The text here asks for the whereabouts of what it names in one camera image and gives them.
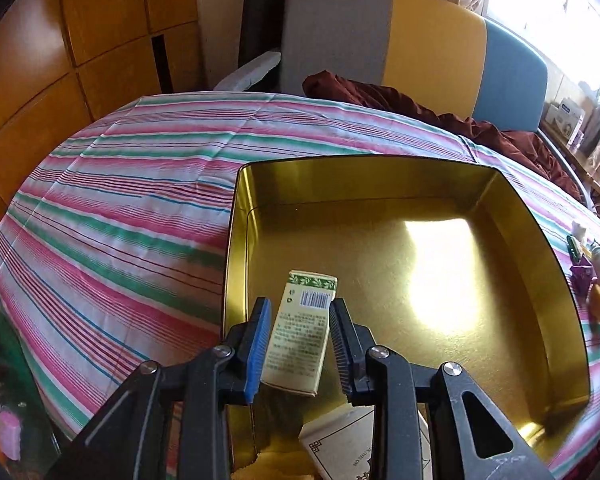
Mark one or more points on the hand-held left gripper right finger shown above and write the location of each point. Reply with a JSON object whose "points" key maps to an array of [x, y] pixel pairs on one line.
{"points": [[340, 350]]}

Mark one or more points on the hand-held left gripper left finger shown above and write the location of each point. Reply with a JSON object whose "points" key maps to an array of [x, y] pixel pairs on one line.
{"points": [[260, 350]]}

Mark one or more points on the small cream cardboard box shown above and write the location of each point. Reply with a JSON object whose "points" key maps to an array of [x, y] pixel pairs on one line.
{"points": [[295, 340]]}

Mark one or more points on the gold metal tin box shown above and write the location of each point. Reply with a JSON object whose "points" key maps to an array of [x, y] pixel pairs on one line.
{"points": [[430, 270]]}

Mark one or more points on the white printed cardboard box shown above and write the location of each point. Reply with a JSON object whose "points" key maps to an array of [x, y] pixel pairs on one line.
{"points": [[340, 440]]}

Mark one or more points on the yellow cloth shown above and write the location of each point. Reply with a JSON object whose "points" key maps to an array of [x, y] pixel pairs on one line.
{"points": [[265, 467]]}

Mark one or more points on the striped blanket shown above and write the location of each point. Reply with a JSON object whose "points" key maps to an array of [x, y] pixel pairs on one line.
{"points": [[130, 210]]}

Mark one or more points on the green cloth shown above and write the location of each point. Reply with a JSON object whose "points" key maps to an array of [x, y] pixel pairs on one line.
{"points": [[15, 355]]}

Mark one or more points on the small green item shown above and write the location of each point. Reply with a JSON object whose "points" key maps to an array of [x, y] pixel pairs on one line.
{"points": [[573, 250]]}

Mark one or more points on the purple packet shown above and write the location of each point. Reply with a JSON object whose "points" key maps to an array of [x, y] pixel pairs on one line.
{"points": [[582, 276]]}

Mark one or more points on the pink plastic item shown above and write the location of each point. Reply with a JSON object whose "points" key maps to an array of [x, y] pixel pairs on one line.
{"points": [[8, 430]]}

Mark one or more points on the small white toy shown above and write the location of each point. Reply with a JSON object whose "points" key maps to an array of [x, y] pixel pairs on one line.
{"points": [[578, 230]]}

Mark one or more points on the maroon cloth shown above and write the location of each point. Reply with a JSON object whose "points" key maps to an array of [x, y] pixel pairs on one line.
{"points": [[520, 145]]}

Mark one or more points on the wooden desk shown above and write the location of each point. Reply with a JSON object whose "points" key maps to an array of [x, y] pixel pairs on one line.
{"points": [[597, 185]]}

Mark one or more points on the grey yellow blue headboard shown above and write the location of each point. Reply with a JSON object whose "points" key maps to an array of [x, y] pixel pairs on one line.
{"points": [[430, 45]]}

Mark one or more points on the white purple box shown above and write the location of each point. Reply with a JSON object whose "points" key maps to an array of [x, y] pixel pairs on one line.
{"points": [[562, 120]]}

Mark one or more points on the black upright panel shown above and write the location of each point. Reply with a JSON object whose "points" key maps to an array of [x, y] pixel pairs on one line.
{"points": [[262, 15]]}

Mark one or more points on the wooden wardrobe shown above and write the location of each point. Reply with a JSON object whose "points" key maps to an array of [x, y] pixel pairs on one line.
{"points": [[55, 60]]}

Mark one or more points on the window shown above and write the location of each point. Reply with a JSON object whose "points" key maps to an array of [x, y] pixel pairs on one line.
{"points": [[545, 15]]}

